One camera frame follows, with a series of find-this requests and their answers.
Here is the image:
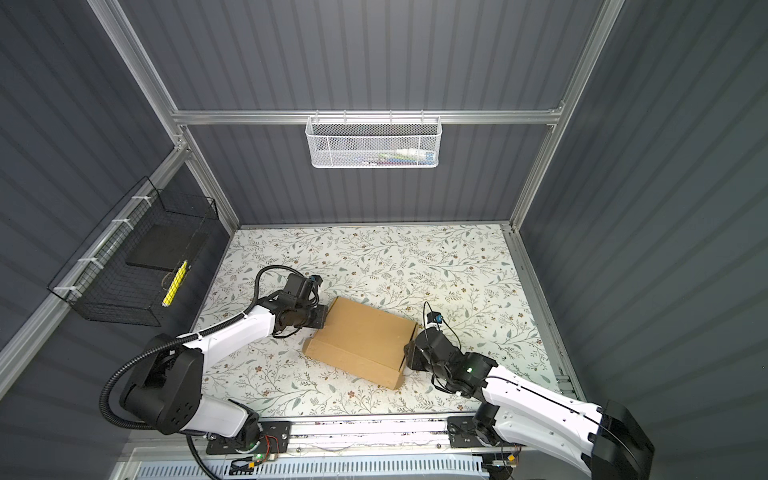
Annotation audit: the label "aluminium right corner post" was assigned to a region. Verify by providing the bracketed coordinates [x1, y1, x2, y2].
[510, 0, 625, 232]

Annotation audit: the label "white wire mesh basket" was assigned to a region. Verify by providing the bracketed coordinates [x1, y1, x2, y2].
[305, 120, 443, 169]

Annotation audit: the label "black corrugated cable conduit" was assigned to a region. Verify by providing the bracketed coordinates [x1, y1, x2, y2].
[98, 264, 295, 480]

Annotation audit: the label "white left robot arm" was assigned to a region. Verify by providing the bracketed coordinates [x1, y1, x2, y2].
[100, 269, 328, 449]

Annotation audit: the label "yellow marker pen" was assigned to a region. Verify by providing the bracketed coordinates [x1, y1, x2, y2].
[161, 260, 189, 308]

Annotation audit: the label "black wire mesh basket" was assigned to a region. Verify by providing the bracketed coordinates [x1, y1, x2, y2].
[48, 177, 219, 327]

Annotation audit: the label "brown cardboard box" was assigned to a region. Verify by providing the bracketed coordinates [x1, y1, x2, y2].
[302, 297, 419, 390]

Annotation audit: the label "items in white basket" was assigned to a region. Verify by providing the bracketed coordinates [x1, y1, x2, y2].
[355, 148, 438, 168]

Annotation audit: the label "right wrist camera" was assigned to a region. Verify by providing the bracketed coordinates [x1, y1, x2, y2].
[425, 310, 444, 330]

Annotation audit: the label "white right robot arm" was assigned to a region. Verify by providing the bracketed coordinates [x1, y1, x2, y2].
[404, 326, 655, 479]

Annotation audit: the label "white vented cable duct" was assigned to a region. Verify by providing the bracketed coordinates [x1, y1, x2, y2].
[137, 454, 490, 480]

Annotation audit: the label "aluminium frame corner post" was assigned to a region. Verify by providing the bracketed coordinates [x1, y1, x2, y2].
[88, 1, 241, 235]

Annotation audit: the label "aluminium horizontal frame bar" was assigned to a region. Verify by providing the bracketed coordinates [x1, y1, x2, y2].
[171, 107, 563, 126]

